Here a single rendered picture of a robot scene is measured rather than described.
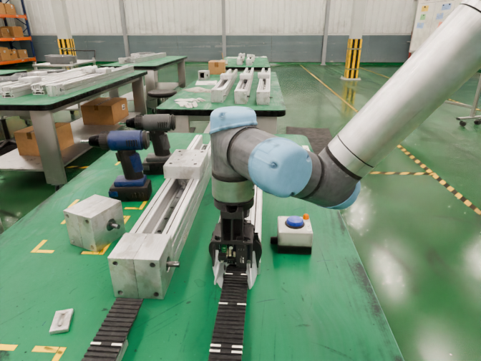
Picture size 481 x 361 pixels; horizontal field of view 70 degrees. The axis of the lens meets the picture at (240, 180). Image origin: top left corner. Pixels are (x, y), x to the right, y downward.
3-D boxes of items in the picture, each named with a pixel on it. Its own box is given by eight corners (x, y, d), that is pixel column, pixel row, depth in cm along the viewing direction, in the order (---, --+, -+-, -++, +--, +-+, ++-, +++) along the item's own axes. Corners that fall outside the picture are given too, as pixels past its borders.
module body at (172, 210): (175, 271, 77) (171, 238, 73) (130, 268, 77) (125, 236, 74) (219, 154, 150) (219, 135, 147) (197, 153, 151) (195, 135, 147)
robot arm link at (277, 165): (339, 161, 48) (290, 142, 57) (284, 135, 42) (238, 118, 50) (316, 212, 49) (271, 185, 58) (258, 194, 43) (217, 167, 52)
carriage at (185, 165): (200, 188, 104) (200, 166, 101) (164, 186, 104) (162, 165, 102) (209, 168, 118) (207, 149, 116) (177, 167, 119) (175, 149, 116)
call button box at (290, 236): (311, 255, 82) (313, 232, 79) (270, 253, 83) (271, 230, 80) (307, 236, 89) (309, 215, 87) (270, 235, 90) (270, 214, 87)
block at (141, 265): (175, 300, 68) (171, 260, 64) (114, 296, 69) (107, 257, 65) (185, 271, 76) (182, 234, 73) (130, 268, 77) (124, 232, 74)
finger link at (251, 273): (247, 305, 66) (236, 266, 62) (248, 284, 71) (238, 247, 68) (263, 303, 65) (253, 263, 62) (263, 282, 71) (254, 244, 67)
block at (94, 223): (104, 255, 82) (98, 220, 78) (70, 243, 86) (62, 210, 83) (133, 234, 90) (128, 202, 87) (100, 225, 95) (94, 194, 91)
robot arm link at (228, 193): (214, 165, 63) (259, 166, 62) (215, 188, 65) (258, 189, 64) (207, 182, 56) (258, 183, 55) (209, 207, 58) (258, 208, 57)
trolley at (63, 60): (83, 127, 505) (69, 53, 465) (45, 127, 503) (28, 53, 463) (106, 112, 599) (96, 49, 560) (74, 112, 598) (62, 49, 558)
